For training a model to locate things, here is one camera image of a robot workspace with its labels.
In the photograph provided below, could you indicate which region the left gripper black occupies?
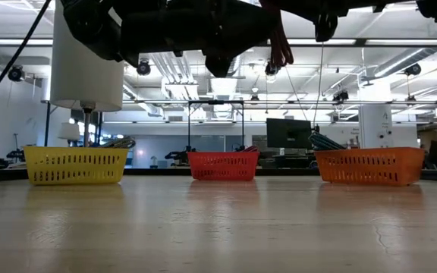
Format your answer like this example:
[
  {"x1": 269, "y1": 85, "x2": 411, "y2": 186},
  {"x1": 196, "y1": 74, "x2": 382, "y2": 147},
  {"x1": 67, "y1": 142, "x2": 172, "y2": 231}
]
[{"x1": 119, "y1": 0, "x2": 281, "y2": 79}]

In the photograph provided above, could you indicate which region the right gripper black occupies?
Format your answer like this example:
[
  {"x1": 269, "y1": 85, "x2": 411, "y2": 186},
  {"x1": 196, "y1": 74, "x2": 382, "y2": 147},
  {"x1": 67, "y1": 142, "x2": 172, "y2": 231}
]
[{"x1": 281, "y1": 0, "x2": 385, "y2": 43}]

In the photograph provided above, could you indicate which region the teal black braided USB cable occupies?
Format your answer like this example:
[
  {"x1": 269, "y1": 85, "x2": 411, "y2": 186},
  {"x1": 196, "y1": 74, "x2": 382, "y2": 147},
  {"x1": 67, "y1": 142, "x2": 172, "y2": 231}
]
[{"x1": 308, "y1": 130, "x2": 347, "y2": 151}]

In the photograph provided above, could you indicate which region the black ceiling spotlight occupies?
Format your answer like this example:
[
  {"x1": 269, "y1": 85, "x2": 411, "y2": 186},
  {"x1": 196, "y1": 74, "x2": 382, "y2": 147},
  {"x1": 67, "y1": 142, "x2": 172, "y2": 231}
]
[
  {"x1": 264, "y1": 60, "x2": 280, "y2": 76},
  {"x1": 404, "y1": 62, "x2": 423, "y2": 77},
  {"x1": 7, "y1": 64, "x2": 26, "y2": 83},
  {"x1": 332, "y1": 89, "x2": 351, "y2": 103},
  {"x1": 136, "y1": 58, "x2": 152, "y2": 77}
]

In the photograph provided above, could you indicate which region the black computer monitor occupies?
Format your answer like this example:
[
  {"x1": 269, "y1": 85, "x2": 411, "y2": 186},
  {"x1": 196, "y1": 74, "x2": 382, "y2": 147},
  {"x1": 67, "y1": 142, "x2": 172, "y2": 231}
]
[{"x1": 266, "y1": 118, "x2": 314, "y2": 151}]

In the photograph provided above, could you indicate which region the white round column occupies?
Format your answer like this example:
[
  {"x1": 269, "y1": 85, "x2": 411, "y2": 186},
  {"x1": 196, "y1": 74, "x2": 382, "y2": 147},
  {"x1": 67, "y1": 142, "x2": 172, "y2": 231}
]
[{"x1": 358, "y1": 105, "x2": 395, "y2": 149}]

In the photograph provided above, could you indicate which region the red plastic basket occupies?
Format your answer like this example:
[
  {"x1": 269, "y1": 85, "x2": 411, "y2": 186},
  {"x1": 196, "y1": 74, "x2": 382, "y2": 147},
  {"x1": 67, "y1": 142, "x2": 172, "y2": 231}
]
[{"x1": 187, "y1": 151, "x2": 260, "y2": 182}]

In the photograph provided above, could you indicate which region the orange plastic basket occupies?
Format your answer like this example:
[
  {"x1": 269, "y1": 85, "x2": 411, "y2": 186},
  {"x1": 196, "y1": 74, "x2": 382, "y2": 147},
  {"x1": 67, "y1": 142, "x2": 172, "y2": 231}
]
[{"x1": 313, "y1": 146, "x2": 426, "y2": 187}]

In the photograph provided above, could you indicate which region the white cylinder shade table lamp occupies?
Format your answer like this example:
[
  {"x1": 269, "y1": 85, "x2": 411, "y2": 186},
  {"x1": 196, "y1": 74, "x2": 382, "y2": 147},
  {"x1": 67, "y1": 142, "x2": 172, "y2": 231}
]
[{"x1": 50, "y1": 0, "x2": 125, "y2": 148}]

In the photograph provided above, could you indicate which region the small white background lamp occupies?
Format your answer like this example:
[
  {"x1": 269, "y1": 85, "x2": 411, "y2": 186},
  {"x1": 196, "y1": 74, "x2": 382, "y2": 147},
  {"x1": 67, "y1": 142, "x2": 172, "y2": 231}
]
[{"x1": 58, "y1": 121, "x2": 81, "y2": 142}]

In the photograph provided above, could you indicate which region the yellow plastic basket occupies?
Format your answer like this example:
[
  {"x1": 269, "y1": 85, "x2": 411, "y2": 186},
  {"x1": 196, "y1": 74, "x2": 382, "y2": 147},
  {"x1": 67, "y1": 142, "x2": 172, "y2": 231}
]
[{"x1": 23, "y1": 146, "x2": 130, "y2": 186}]

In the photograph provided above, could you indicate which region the black suspended light rail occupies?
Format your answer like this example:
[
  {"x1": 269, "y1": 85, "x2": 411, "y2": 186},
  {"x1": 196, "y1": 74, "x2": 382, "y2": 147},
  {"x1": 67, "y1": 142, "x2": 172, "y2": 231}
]
[{"x1": 0, "y1": 36, "x2": 437, "y2": 49}]

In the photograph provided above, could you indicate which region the thin hanging black cord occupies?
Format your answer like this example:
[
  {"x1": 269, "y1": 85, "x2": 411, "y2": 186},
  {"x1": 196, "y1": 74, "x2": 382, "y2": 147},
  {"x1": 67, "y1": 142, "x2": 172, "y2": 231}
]
[{"x1": 312, "y1": 41, "x2": 325, "y2": 128}]

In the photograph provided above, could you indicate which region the black background stand frame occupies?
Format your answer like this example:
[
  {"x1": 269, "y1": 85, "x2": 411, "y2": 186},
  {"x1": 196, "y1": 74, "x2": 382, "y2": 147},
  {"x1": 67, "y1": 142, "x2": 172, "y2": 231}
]
[{"x1": 187, "y1": 99, "x2": 246, "y2": 153}]

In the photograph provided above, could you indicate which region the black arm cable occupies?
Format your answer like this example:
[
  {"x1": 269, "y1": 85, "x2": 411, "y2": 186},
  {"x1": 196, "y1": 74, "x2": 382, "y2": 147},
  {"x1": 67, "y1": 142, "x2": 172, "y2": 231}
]
[{"x1": 0, "y1": 0, "x2": 53, "y2": 118}]

